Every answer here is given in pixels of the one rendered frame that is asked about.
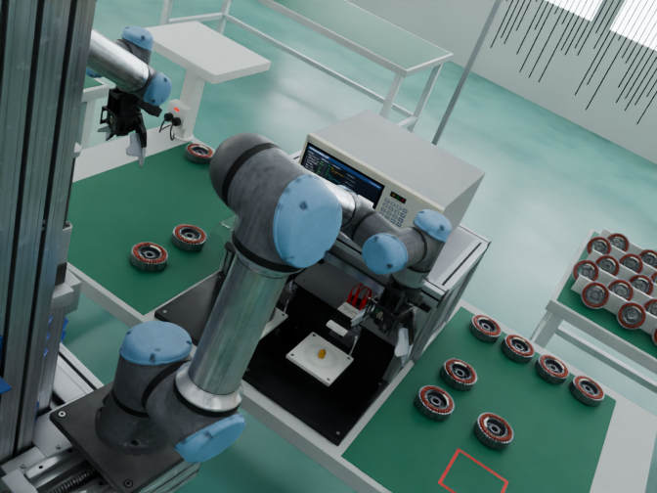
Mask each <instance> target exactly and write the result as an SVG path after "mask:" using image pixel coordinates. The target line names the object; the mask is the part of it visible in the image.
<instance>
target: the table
mask: <svg viewBox="0 0 657 493"><path fill-rule="evenodd" d="M600 234H601V233H599V232H597V231H596V230H595V229H593V228H591V229H590V230H589V232H588V233H587V235H586V237H585V238H584V240H583V242H582V244H581V245H580V247H579V249H578V251H577V253H576V254H575V256H574V258H573V260H572V261H571V263H570V265H569V267H568V268H567V270H566V272H565V274H564V275H563V277H562V279H561V281H560V283H559V284H558V286H557V288H556V290H555V291H554V293H553V295H552V297H551V298H550V300H549V302H548V304H547V306H546V308H545V310H547V312H546V314H545V315H544V317H543V318H542V320H541V322H540V323H539V325H538V326H537V328H536V329H535V330H534V332H533V333H532V335H531V336H530V338H529V339H530V340H531V341H533V342H535V343H536V344H537V345H539V346H540V347H542V348H545V347H546V346H547V344H548V342H549V341H550V339H551V338H552V336H553V335H554V334H556V335H558V336H560V337H562V338H564V339H565V340H567V341H569V342H570V343H572V344H574V345H575V346H577V347H579V348H580V349H582V350H584V351H585V352H587V353H588V354H589V355H591V356H593V357H594V358H596V359H598V360H600V361H601V362H603V363H605V364H606V365H608V366H610V367H611V368H613V369H615V370H616V371H618V372H620V373H621V374H623V375H625V376H626V377H628V378H630V379H631V380H633V381H635V382H637V383H639V384H641V385H642V386H644V387H646V388H647V389H649V390H651V391H652V392H654V393H656V394H657V382H656V381H654V380H652V379H650V378H649V377H647V376H645V375H644V374H642V373H640V372H639V371H637V370H635V369H633V368H632V367H630V366H628V365H627V364H625V363H623V362H622V361H620V360H618V359H616V358H615V357H613V356H611V355H610V354H608V353H606V352H605V351H603V350H601V349H600V348H598V347H596V346H594V345H593V344H591V343H589V342H588V341H586V340H584V339H583V338H581V337H579V336H577V335H575V334H573V333H572V332H570V331H568V330H567V329H565V328H563V327H562V326H560V324H561V322H562V321H563V320H564V321H566V322H567V323H569V324H571V325H572V326H574V327H576V328H578V329H579V330H581V331H583V332H584V333H586V334H588V335H589V336H592V337H594V338H595V339H597V340H599V341H600V342H602V343H604V344H606V345H607V346H609V347H611V348H612V349H614V350H616V351H617V352H619V353H621V354H623V355H624V356H626V357H628V358H629V359H631V360H633V361H634V362H636V363H638V364H639V365H640V366H642V367H644V368H645V369H647V370H649V371H651V372H652V373H654V374H656V375H657V327H656V326H655V328H656V329H655V328H654V329H653V330H654V331H652V332H653V333H652V335H650V334H649V333H647V332H645V331H643V330H642V329H640V327H642V325H644V324H645V321H646V319H647V317H645V316H647V315H646V314H647V312H648V309H649V307H651V310H650V312H651V313H650V314H652V315H653V316H657V314H654V312H653V310H654V309H657V307H653V305H654V304H657V297H652V298H649V299H648V300H645V301H644V303H643V305H641V304H640V303H638V302H635V301H631V300H633V298H634V296H635V291H633V290H634V286H633V284H635V288H636V289H638V290H639V291H643V292H644V293H646V294H647V295H649V296H651V295H652V293H653V291H654V285H653V284H654V283H655V279H656V278H657V271H655V272H653V273H651V274H650V276H646V275H644V274H641V273H642V271H643V269H644V263H646V264H648V265H651V267H653V268H655V269H657V251H656V250H654V249H644V250H642V251H640V252H639V253H638V254H636V253H632V252H631V253H625V254H623V255H622V256H621V257H620V258H619V260H618V259H617V258H616V257H614V256H612V255H610V254H611V252H612V245H613V246H615V243H619V245H618V246H616V248H620V250H622V251H624V252H627V251H628V250H629V248H630V241H629V239H628V237H626V235H624V234H622V233H613V234H610V235H609V236H608V237H607V238H605V237H603V236H602V237H601V236H599V235H600ZM614 239H620V240H619V241H613V240H614ZM611 242H612V243H613V244H612V245H611ZM621 242H623V247H621ZM596 243H602V245H597V244H596ZM593 246H594V250H596V251H598V252H601V253H602V255H601V256H599V257H598V258H597V259H596V260H595V261H592V260H591V261H590V260H589V259H588V257H589V255H590V254H591V252H592V248H593ZM603 246H605V251H603ZM597 247H601V250H598V249H597ZM645 255H651V256H652V257H646V256H645ZM642 258H644V263H643V261H642V260H643V259H642ZM653 258H654V259H655V263H654V264H652V262H653V260H652V259H653ZM628 259H632V260H634V262H632V261H628ZM647 259H650V263H647V262H646V260H647ZM604 261H609V262H610V263H611V264H608V263H605V262H604ZM624 262H627V263H626V267H627V268H629V269H632V270H633V271H634V272H636V273H637V274H635V275H632V276H630V278H629V279H628V280H625V279H615V280H613V281H611V282H610V283H608V285H607V286H606V285H604V284H602V283H601V282H597V280H598V278H599V277H598V276H600V275H599V274H600V270H599V265H600V263H602V267H601V269H602V270H603V271H605V272H608V273H609V274H611V275H612V276H614V277H616V276H618V274H619V272H620V270H621V269H620V268H621V265H623V266H624ZM629 263H632V265H633V267H629ZM635 263H636V269H635ZM620 264H621V265H620ZM605 265H607V266H608V269H605V268H604V266H605ZM584 266H590V269H589V268H584ZM611 266H613V270H612V272H610V269H611ZM581 270H582V271H581ZM585 270H588V271H589V273H588V274H587V275H585V274H584V271H585ZM591 270H592V276H590V274H591ZM580 272H581V273H582V274H581V275H583V276H584V277H589V279H590V280H591V282H588V283H587V285H585V286H583V288H582V291H581V294H579V293H577V292H575V291H573V290H571V288H572V287H573V285H574V284H575V282H576V281H577V279H578V278H579V276H580V275H579V273H580ZM636 281H642V283H637V282H636ZM652 282H653V283H652ZM644 284H646V290H645V289H644ZM638 285H641V286H642V288H641V289H639V288H638V287H637V286H638ZM616 286H622V288H616ZM593 288H598V289H600V291H594V290H593ZM613 289H614V290H615V294H617V295H619V296H622V297H623V299H625V300H627V302H624V303H623V304H621V305H620V306H619V307H618V309H619V310H618V309H617V311H618V312H616V315H615V314H614V313H612V312H610V311H608V310H607V309H605V308H603V307H604V305H606V304H607V303H608V302H609V300H610V298H609V297H610V292H611V291H613ZM624 289H626V291H627V294H626V295H624V293H625V291H624ZM618 290H621V291H622V293H621V294H618ZM589 291H591V296H590V297H588V293H589ZM594 292H597V297H594V296H593V295H592V294H593V293H594ZM601 292H602V299H599V297H600V293H601ZM591 298H592V299H597V301H591ZM608 299H609V300H608ZM607 301H608V302H607ZM605 303H606V304H605ZM603 304H604V305H603ZM630 308H633V309H635V310H636V312H634V311H632V310H631V311H630V310H629V309H630ZM626 310H627V311H628V312H627V315H626V317H624V313H625V311H626ZM630 313H633V314H634V316H633V318H631V317H630V316H629V314H630ZM637 313H638V319H637V320H636V319H635V317H636V314H637ZM627 319H629V320H633V322H628V321H627ZM643 323H644V324H643Z"/></svg>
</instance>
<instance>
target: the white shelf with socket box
mask: <svg viewBox="0 0 657 493"><path fill-rule="evenodd" d="M145 29H146V30H148V31H149V32H150V33H151V34H152V35H153V50H154V51H156V52H158V53H159V54H160V55H162V56H164V57H165V58H167V59H169V60H171V61H172V62H174V63H176V64H178V65H179V66H181V67H184V68H185V69H186V75H185V79H184V83H183V88H182V92H181V97H180V101H179V100H177V99H174V100H171V101H169V104H168V109H167V113H166V114H165V115H164V121H167V122H169V123H171V124H172V125H171V124H169V125H167V126H165V127H163V128H162V126H163V123H164V121H163V122H162V124H161V126H160V129H159V131H158V132H159V133H160V132H161V130H163V129H165V128H167V127H169V126H171V127H170V139H171V141H173V140H174V139H175V140H178V141H181V142H192V141H193V140H194V135H193V131H194V127H195V123H196V119H197V112H198V108H199V103H200V99H201V95H202V91H203V87H204V83H205V80H206V81H208V82H210V83H212V84H216V83H220V82H224V81H227V80H231V79H235V78H239V77H243V76H247V75H251V74H254V73H257V72H261V71H265V70H269V68H270V65H271V62H270V61H268V60H267V59H265V58H263V57H261V56H259V55H257V54H256V53H254V52H252V51H250V50H248V49H246V48H245V47H243V46H241V45H240V44H238V43H236V42H235V41H233V40H231V39H229V38H227V37H225V36H224V35H222V34H220V33H218V32H216V31H214V30H213V29H211V28H209V27H207V26H205V25H203V24H202V23H200V22H182V23H175V24H168V25H161V26H153V27H146V28H145ZM173 125H174V126H173ZM172 127H173V129H172Z"/></svg>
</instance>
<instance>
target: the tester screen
mask: <svg viewBox="0 0 657 493"><path fill-rule="evenodd" d="M302 166H303V167H304V168H306V169H307V170H309V171H311V172H313V173H315V174H316V175H318V176H320V177H322V178H324V179H326V180H328V181H330V183H332V184H334V185H336V186H337V185H342V186H345V187H346V188H348V189H350V190H352V191H353V192H355V193H356V194H358V195H360V196H362V197H363V198H365V199H367V200H368V201H370V202H373V205H372V207H373V206H374V203H375V201H376V199H377V196H378V194H379V192H380V189H381V187H380V186H379V185H377V184H375V183H374V182H373V181H371V180H369V179H368V178H366V177H364V176H362V175H361V174H359V173H357V172H355V171H354V170H352V169H350V168H348V167H347V166H345V165H343V164H341V163H340V162H338V161H336V160H334V159H333V158H331V157H329V156H327V155H325V154H323V153H322V152H320V151H318V150H316V149H315V148H313V147H311V146H309V147H308V149H307V152H306V155H305V158H304V160H303V163H302Z"/></svg>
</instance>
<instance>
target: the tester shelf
mask: <svg viewBox="0 0 657 493"><path fill-rule="evenodd" d="M301 152H302V150H301V151H299V152H296V153H294V154H292V155H290V156H291V157H292V158H293V159H294V160H296V161H297V162H298V161H299V158H300V155H301ZM490 243H491V241H490V240H488V239H487V238H485V237H483V236H481V235H480V234H478V233H476V232H474V231H473V230H471V229H469V228H467V227H466V226H464V225H462V224H460V225H459V226H458V227H457V228H456V229H455V230H454V231H453V232H452V233H451V234H450V235H449V237H448V239H447V242H446V243H445V245H444V247H443V249H442V251H441V252H440V254H439V256H438V258H437V260H436V262H435V264H434V266H433V268H432V270H431V272H430V273H429V275H428V276H429V277H430V280H429V281H426V282H425V284H424V285H423V286H422V288H421V290H420V293H421V294H422V295H423V296H424V298H423V300H425V301H427V302H428V303H430V304H432V305H433V306H435V307H436V308H438V307H439V305H440V304H441V303H442V302H443V301H444V300H445V298H446V297H447V296H448V295H449V294H450V293H451V291H452V290H453V289H454V288H455V287H456V286H457V285H458V283H459V282H460V281H461V280H462V279H463V277H464V276H465V275H466V274H467V273H468V272H469V271H470V269H471V268H472V267H473V266H474V265H475V264H476V262H477V261H478V260H479V259H480V258H481V257H482V256H483V254H484V253H485V252H486V251H487V249H488V247H489V245H490ZM333 244H334V245H335V246H337V247H339V248H341V249H343V250H344V251H346V252H347V253H349V254H351V255H352V256H354V257H356V258H357V259H359V260H360V261H362V262H364V263H365V261H364V260H363V256H362V249H361V248H360V247H358V246H357V245H356V244H355V243H354V242H353V241H351V240H350V239H349V238H348V237H347V236H345V235H344V234H343V233H342V232H341V231H339V233H338V235H337V238H336V240H335V242H334V243H333ZM365 264H366V263H365Z"/></svg>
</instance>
